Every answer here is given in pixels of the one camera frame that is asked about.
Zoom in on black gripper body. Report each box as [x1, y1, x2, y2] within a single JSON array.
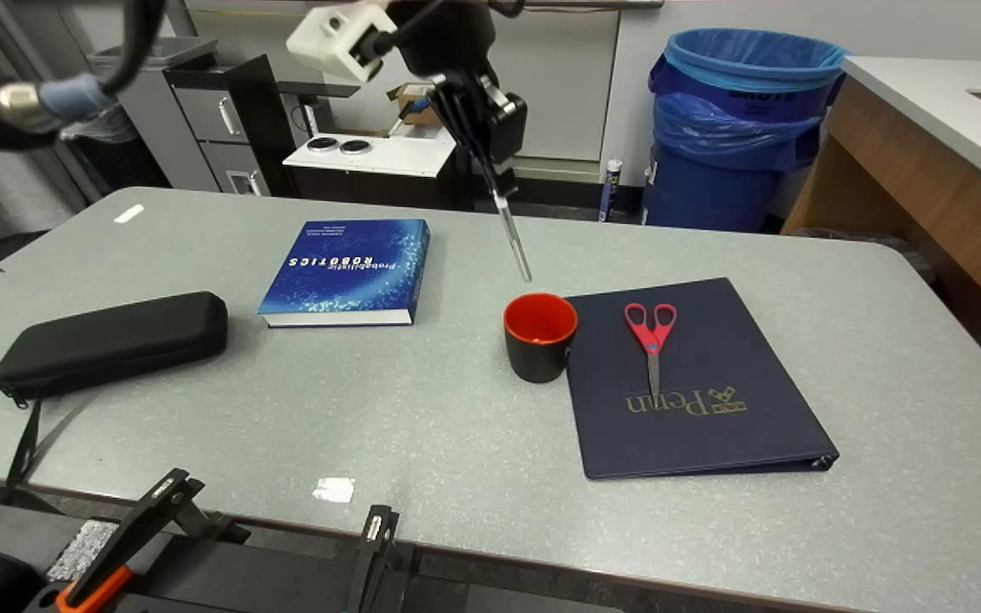
[[385, 0, 502, 82]]

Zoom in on white pen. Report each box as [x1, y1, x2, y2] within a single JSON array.
[[493, 186, 538, 286]]

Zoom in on black mug red inside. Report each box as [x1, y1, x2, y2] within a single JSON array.
[[502, 288, 582, 384]]

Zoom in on cardboard box blue item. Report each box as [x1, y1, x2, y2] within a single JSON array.
[[385, 79, 449, 132]]

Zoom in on small white side table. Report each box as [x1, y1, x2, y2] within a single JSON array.
[[280, 113, 478, 216]]

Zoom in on clear plastic bottle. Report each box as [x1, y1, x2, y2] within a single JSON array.
[[597, 157, 626, 226]]

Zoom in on blue hardcover book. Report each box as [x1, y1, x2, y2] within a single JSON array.
[[259, 216, 434, 330]]

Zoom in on blue lined trash bin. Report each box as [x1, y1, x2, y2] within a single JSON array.
[[642, 23, 851, 235]]

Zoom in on red scissors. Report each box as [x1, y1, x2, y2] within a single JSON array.
[[619, 295, 681, 404]]

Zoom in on grey filing cabinet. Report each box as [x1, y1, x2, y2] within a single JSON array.
[[85, 34, 272, 199]]

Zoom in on navy Penn binder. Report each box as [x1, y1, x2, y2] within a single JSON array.
[[563, 275, 842, 482]]

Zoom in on clear plastic bag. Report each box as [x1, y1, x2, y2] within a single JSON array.
[[46, 104, 136, 146]]

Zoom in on white square sticker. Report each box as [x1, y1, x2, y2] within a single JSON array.
[[309, 473, 358, 506]]

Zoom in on black zip case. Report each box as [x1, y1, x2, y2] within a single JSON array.
[[0, 288, 232, 404]]

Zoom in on small black table clamp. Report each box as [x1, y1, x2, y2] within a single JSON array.
[[352, 501, 407, 613]]

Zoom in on wooden counter white top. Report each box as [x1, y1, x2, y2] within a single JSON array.
[[779, 53, 981, 333]]

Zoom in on white wall panel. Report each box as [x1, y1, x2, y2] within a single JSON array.
[[461, 3, 626, 184]]

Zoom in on black cable bundle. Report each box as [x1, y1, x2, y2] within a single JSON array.
[[0, 0, 168, 154]]

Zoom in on orange handled black clamp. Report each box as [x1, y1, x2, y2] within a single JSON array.
[[51, 465, 255, 613]]

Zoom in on black case strap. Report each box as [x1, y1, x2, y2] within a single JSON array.
[[4, 390, 66, 493]]

